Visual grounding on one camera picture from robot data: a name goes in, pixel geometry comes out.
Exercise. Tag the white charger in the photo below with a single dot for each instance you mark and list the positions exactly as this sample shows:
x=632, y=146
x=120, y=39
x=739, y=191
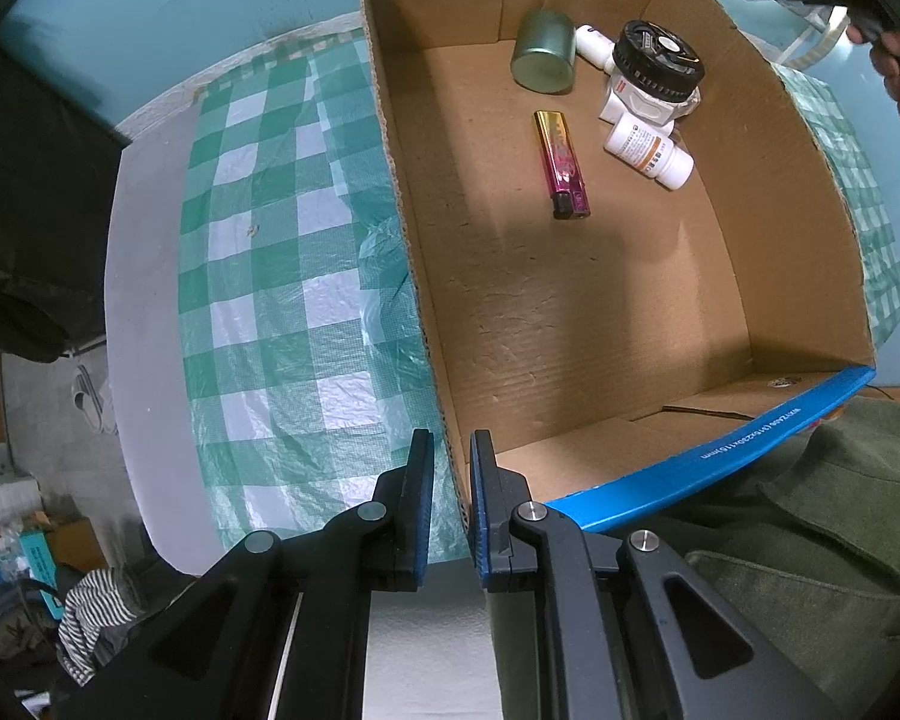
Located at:
x=634, y=108

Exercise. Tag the teal cardboard box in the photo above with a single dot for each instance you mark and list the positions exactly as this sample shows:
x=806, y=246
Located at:
x=26, y=556

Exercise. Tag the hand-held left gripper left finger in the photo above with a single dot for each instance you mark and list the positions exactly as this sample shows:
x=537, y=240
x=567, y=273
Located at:
x=420, y=510

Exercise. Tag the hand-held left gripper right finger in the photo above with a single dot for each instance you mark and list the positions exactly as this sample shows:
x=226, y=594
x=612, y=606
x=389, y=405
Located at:
x=484, y=510

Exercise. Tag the person's olive green clothing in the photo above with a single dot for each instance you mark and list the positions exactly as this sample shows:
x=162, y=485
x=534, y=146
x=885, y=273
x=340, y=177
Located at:
x=795, y=540

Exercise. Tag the black hanging clothing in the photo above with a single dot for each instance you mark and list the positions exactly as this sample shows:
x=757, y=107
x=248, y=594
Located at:
x=30, y=202

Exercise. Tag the green metal tin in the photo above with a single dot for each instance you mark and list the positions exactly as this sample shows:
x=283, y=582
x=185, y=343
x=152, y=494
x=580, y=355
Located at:
x=541, y=52

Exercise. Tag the small white bottle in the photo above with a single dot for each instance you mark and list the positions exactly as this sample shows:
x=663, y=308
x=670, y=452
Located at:
x=591, y=43

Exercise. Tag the pink gold lighter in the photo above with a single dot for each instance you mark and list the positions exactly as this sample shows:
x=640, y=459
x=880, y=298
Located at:
x=562, y=165

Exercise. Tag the person's right hand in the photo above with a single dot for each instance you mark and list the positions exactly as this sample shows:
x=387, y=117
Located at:
x=898, y=79

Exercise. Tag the striped cloth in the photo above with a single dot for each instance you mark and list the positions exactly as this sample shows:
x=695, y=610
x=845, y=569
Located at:
x=94, y=615

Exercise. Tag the white slipper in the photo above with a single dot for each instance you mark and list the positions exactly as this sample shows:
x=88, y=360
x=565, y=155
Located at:
x=105, y=412
x=86, y=388

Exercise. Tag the cardboard box with blue tape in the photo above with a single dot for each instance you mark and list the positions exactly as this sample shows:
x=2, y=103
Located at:
x=570, y=315

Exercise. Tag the black round jar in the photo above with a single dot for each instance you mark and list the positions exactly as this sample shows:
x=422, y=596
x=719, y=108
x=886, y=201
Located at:
x=656, y=60

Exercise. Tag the white pill bottle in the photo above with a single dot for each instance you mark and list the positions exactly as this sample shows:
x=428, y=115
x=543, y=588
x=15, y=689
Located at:
x=645, y=150

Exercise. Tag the teal checked plastic tablecloth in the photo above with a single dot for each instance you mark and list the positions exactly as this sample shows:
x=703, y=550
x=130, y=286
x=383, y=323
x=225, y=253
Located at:
x=270, y=315

